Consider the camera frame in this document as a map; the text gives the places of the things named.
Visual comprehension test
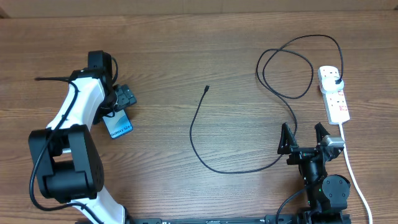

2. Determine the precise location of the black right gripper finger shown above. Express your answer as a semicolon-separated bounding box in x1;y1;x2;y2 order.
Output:
277;123;299;154
315;123;329;148

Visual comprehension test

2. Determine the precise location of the blue Galaxy smartphone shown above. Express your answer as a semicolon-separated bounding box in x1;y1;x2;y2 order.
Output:
103;110;133;139

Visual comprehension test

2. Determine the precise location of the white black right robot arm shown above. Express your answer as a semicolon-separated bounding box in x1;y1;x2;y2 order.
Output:
266;123;351;223

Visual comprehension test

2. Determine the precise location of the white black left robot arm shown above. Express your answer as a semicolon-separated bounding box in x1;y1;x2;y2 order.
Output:
28;50;137;223

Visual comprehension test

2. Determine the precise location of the white charger plug adapter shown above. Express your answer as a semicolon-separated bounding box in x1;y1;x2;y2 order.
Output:
320;77;345;94

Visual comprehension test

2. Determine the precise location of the white power strip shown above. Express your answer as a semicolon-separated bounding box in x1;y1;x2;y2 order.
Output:
318;65;350;124

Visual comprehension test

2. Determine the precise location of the white power strip cord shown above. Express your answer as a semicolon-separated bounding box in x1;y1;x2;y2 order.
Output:
338;123;374;224

